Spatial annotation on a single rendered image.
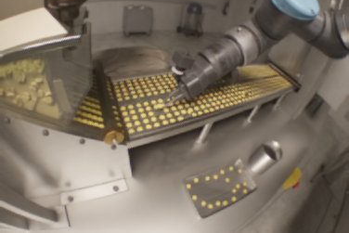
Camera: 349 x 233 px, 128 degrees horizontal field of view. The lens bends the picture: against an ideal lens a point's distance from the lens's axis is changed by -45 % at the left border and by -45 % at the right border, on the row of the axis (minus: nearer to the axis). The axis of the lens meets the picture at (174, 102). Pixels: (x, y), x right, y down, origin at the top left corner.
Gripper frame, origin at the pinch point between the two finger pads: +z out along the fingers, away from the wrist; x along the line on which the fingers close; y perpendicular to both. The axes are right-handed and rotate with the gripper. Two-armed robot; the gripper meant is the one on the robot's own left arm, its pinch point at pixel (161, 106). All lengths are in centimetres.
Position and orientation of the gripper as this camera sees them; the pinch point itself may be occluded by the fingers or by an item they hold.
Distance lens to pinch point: 34.8
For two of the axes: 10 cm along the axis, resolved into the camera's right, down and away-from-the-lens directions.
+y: -3.2, -5.3, -7.9
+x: 4.5, 6.5, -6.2
